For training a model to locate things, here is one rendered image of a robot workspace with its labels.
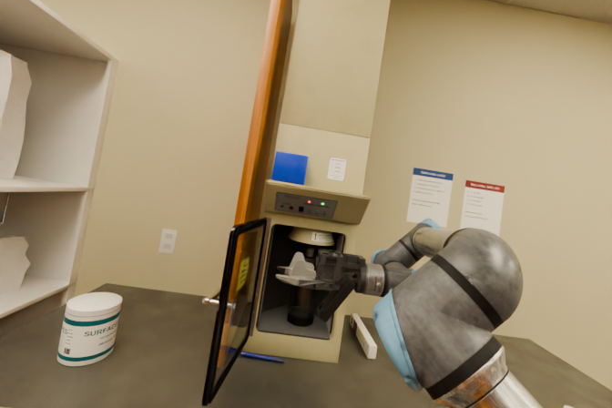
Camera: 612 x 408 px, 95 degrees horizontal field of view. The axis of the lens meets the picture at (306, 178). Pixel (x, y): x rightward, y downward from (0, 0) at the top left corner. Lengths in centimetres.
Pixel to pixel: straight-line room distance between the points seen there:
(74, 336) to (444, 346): 90
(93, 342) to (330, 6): 126
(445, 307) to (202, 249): 120
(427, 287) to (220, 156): 117
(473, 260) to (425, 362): 14
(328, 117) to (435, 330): 74
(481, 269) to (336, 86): 76
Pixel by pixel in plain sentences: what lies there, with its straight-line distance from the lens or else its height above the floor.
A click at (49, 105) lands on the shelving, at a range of 182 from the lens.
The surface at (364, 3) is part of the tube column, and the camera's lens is 119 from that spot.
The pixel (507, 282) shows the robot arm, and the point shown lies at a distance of 46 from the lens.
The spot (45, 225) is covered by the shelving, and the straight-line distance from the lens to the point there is 179.
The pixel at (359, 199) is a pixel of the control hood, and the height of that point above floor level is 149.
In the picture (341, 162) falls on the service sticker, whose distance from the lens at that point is 98.
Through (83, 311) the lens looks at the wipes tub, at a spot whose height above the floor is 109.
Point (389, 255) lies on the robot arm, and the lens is 84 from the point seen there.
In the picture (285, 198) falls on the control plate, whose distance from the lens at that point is 88.
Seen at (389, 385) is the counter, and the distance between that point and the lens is 111.
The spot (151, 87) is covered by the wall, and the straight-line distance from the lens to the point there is 161.
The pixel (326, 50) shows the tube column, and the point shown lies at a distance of 108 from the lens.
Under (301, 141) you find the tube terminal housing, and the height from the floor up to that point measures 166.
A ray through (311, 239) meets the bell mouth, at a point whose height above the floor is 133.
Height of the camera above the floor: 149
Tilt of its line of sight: 3 degrees up
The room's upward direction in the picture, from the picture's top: 9 degrees clockwise
